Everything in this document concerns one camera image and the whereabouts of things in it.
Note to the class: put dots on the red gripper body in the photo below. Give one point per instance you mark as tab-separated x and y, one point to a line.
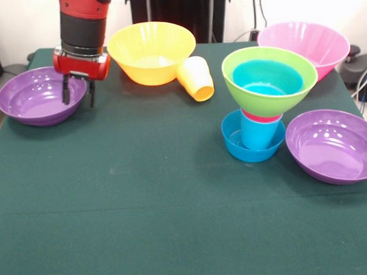
81	67

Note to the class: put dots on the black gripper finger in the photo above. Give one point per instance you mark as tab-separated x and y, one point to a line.
91	94
66	90

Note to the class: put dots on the purple bowl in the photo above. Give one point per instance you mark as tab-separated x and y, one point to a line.
332	156
34	109

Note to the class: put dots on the orange bowl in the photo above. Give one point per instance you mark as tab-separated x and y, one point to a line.
151	75

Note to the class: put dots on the orange cup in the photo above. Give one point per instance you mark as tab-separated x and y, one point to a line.
196	82

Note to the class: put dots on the blue bowl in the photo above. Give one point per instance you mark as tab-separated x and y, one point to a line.
253	156
259	74

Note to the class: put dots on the red cup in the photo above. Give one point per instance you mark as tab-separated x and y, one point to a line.
261	119

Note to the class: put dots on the blue cup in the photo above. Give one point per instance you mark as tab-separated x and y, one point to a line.
259	136

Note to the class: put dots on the green bowl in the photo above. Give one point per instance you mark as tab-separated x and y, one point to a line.
267	106

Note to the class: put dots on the pink bowl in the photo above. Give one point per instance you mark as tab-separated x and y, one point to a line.
319	48

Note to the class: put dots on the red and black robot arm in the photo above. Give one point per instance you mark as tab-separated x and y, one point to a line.
83	23

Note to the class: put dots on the dark green tablecloth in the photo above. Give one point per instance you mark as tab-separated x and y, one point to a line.
114	236

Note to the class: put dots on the black knobbed device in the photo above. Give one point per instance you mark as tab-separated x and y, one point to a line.
365	67

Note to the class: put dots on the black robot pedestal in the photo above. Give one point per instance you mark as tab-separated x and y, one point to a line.
182	11

